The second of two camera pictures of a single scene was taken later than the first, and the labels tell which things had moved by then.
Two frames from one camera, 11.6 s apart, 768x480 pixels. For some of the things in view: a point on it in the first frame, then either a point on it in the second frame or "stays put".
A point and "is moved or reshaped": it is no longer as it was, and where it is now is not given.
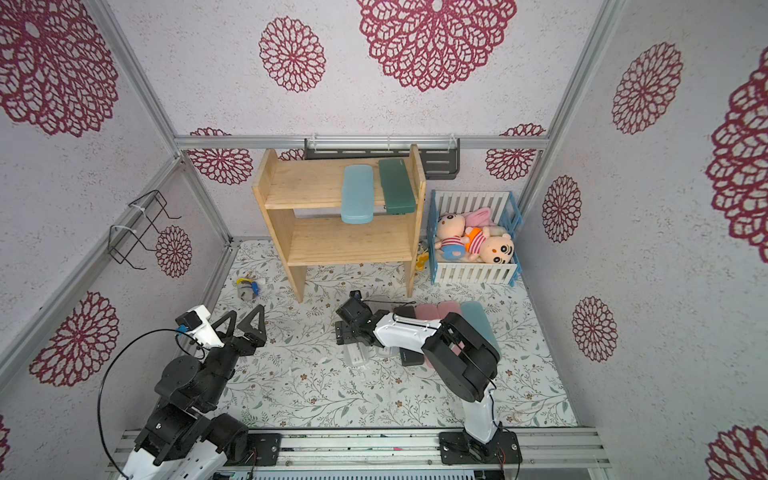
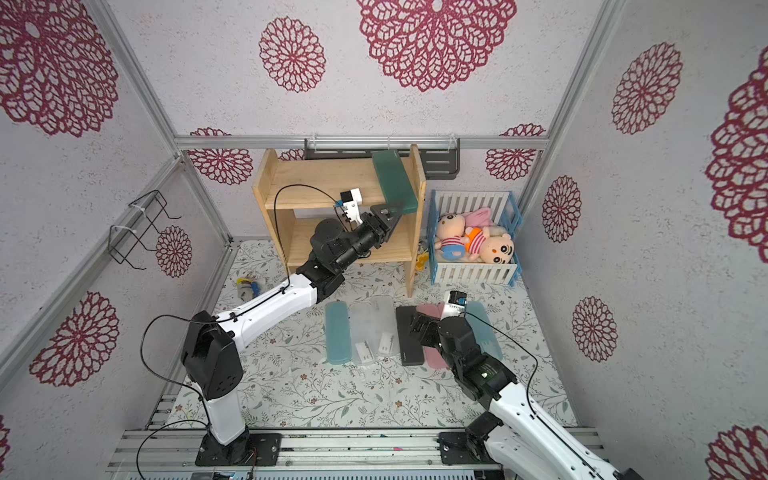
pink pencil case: (427, 311) stays put
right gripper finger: (344, 333) -> (426, 328)
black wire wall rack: (125, 242) stays put
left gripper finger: (259, 336) -> (387, 215)
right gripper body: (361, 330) -> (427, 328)
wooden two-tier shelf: (304, 200) stays put
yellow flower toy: (421, 259) stays put
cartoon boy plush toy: (481, 246) stays put
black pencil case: (408, 357) stays put
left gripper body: (233, 348) -> (377, 232)
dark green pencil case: (397, 187) is moved or reshaped
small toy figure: (247, 290) stays put
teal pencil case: (474, 314) stays put
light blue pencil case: (357, 197) -> (338, 333)
